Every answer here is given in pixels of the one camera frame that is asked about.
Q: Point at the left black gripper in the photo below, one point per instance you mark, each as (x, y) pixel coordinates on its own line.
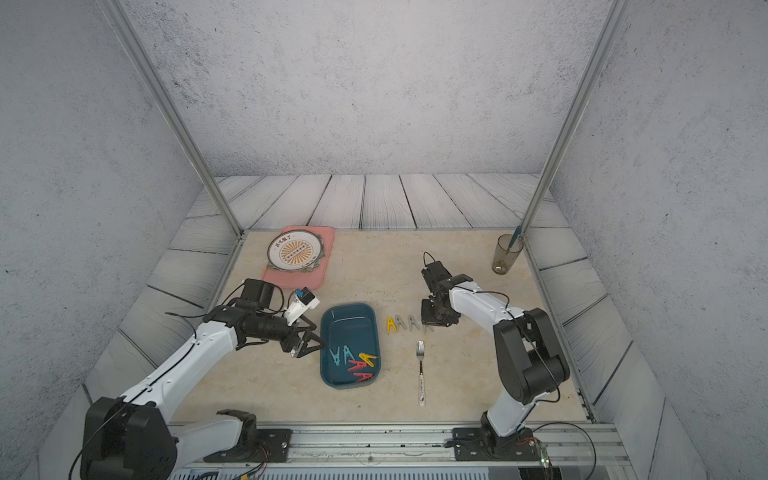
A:
(303, 349)

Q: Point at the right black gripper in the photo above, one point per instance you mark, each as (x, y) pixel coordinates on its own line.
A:
(426, 316)

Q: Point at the teal clothespin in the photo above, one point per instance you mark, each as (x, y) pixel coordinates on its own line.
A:
(348, 355)
(336, 356)

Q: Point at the teal plastic storage box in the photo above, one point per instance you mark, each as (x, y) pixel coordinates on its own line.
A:
(353, 325)

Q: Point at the yellow clothespin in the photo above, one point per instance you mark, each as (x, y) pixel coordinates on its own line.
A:
(368, 359)
(391, 326)

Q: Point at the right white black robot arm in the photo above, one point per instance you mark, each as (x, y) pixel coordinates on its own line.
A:
(530, 358)

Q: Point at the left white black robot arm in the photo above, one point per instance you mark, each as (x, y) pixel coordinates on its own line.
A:
(130, 436)

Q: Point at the silver fork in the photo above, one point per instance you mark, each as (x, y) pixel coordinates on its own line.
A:
(420, 354)

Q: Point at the pink plastic tray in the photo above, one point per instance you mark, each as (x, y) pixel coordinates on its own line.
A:
(311, 279)

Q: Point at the red clothespin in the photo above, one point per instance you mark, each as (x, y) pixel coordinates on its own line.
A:
(357, 365)
(363, 376)

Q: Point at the round patterned plate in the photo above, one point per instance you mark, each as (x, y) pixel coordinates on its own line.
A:
(295, 251)

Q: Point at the olive glass cup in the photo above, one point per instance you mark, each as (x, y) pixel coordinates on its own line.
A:
(503, 260)

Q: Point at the teal pen in cup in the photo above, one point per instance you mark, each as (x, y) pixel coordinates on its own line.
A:
(514, 237)

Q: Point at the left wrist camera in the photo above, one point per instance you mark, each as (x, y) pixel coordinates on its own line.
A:
(303, 301)

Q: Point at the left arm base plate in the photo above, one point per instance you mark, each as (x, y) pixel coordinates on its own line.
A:
(256, 446)

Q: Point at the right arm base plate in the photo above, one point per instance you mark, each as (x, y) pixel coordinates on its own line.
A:
(480, 444)

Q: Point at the aluminium mounting rail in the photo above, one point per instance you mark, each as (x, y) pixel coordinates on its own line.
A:
(416, 451)

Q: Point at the right aluminium frame post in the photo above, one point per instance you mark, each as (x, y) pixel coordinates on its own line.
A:
(595, 64)

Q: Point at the aluminium frame post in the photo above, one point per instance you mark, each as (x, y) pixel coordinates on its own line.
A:
(595, 64)
(128, 38)

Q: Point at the left aluminium frame post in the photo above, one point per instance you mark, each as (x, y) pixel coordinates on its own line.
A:
(128, 38)

